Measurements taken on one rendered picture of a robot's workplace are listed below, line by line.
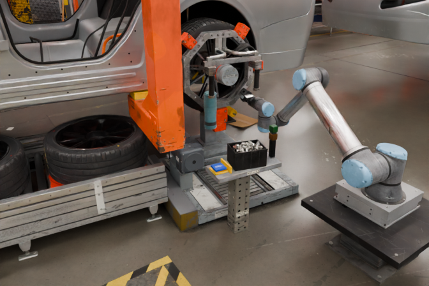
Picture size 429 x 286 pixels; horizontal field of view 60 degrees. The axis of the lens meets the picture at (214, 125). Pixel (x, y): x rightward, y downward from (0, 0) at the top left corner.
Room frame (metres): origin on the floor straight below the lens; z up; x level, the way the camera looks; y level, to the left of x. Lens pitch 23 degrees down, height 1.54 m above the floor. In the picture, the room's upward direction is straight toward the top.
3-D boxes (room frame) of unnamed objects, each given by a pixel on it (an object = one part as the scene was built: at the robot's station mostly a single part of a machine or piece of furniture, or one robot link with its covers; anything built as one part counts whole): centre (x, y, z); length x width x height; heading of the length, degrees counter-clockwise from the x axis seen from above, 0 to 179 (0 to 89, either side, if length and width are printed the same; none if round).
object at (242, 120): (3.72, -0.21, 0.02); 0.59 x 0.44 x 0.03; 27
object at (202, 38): (2.55, -0.03, 0.85); 0.54 x 0.07 x 0.54; 117
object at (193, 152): (2.37, 0.23, 0.26); 0.42 x 0.18 x 0.35; 27
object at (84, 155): (2.27, 0.79, 0.39); 0.66 x 0.66 x 0.24
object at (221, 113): (2.59, -0.01, 0.48); 0.16 x 0.12 x 0.17; 27
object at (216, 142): (2.71, 0.05, 0.32); 0.40 x 0.30 x 0.28; 117
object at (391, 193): (1.71, -0.91, 0.45); 0.19 x 0.19 x 0.10
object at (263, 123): (2.42, -0.36, 0.51); 0.12 x 0.09 x 0.12; 117
